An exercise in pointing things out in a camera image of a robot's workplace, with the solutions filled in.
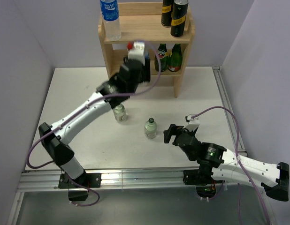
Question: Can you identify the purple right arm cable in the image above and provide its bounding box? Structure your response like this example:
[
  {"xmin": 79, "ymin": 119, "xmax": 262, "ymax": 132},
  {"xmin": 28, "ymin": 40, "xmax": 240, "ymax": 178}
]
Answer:
[{"xmin": 191, "ymin": 105, "xmax": 270, "ymax": 225}]

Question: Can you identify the aluminium rail frame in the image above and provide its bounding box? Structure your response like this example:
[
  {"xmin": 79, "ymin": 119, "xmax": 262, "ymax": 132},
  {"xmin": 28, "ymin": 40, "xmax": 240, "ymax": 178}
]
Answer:
[{"xmin": 7, "ymin": 67, "xmax": 236, "ymax": 225}]

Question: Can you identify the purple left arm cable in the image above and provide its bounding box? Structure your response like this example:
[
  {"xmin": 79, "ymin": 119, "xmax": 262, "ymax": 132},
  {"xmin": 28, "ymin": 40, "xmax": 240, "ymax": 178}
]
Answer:
[{"xmin": 26, "ymin": 40, "xmax": 162, "ymax": 207}]

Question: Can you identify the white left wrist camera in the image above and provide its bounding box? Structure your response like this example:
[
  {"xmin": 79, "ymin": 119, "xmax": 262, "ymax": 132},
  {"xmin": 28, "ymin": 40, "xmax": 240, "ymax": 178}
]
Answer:
[{"xmin": 127, "ymin": 41, "xmax": 145, "ymax": 65}]

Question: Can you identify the clear glass bottle green cap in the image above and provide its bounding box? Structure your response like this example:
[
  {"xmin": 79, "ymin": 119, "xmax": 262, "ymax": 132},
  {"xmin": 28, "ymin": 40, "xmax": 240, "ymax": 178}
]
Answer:
[{"xmin": 145, "ymin": 118, "xmax": 157, "ymax": 139}]

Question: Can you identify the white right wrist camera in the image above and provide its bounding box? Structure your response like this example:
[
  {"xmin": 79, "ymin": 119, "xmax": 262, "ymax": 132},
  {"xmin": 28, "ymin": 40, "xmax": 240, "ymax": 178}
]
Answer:
[{"xmin": 183, "ymin": 114, "xmax": 200, "ymax": 131}]

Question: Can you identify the clear water bottle blue label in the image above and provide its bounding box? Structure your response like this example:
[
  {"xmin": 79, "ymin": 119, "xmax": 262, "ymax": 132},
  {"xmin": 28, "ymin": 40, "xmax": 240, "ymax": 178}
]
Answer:
[{"xmin": 100, "ymin": 0, "xmax": 122, "ymax": 41}]

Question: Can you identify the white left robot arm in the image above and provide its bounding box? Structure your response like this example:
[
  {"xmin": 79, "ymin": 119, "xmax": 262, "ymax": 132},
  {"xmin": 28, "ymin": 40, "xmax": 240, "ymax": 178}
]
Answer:
[{"xmin": 38, "ymin": 57, "xmax": 151, "ymax": 186}]

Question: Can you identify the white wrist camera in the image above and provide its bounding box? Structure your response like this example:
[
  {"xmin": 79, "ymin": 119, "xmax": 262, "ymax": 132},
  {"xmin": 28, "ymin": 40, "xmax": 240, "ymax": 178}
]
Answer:
[
  {"xmin": 183, "ymin": 114, "xmax": 200, "ymax": 131},
  {"xmin": 127, "ymin": 41, "xmax": 145, "ymax": 65}
]

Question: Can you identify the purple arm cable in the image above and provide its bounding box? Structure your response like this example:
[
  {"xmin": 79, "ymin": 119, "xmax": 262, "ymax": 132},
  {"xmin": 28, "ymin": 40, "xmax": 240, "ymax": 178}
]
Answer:
[
  {"xmin": 26, "ymin": 40, "xmax": 162, "ymax": 207},
  {"xmin": 191, "ymin": 105, "xmax": 270, "ymax": 225}
]

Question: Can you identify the dark green bottle yellow label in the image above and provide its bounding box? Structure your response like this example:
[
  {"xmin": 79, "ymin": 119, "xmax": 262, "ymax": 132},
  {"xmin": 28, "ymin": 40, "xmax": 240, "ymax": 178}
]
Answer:
[{"xmin": 168, "ymin": 44, "xmax": 183, "ymax": 72}]

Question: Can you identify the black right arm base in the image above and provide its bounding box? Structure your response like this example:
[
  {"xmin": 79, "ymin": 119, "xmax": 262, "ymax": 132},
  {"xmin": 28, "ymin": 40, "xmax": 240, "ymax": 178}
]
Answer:
[{"xmin": 183, "ymin": 169, "xmax": 224, "ymax": 202}]

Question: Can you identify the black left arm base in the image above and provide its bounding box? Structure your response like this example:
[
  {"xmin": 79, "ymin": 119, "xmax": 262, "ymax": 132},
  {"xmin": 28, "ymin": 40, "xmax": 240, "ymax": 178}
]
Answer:
[{"xmin": 58, "ymin": 172, "xmax": 101, "ymax": 207}]

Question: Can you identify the black can yellow label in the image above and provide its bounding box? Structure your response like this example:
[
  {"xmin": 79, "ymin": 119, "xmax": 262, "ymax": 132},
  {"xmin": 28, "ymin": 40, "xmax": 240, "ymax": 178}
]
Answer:
[{"xmin": 161, "ymin": 0, "xmax": 174, "ymax": 27}]

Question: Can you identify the green glass bottle red label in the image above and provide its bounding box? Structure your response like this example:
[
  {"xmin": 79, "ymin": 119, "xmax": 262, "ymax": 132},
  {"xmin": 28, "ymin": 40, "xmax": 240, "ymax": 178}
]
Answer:
[{"xmin": 157, "ymin": 44, "xmax": 168, "ymax": 72}]

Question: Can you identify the wooden shelf unit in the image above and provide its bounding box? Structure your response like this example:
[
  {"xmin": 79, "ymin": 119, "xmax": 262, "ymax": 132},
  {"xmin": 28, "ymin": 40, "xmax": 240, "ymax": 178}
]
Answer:
[{"xmin": 97, "ymin": 2, "xmax": 196, "ymax": 98}]

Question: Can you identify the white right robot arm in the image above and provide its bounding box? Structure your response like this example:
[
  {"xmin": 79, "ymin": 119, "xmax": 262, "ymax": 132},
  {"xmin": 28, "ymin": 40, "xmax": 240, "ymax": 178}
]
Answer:
[{"xmin": 163, "ymin": 124, "xmax": 290, "ymax": 202}]

